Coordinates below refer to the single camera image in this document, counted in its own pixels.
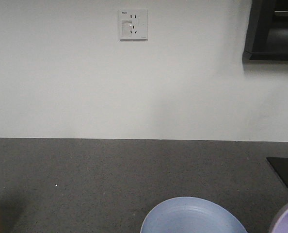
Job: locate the light blue plate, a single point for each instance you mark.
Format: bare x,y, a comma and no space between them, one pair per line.
190,215

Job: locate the white wall power socket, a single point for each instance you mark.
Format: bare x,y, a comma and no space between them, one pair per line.
133,24

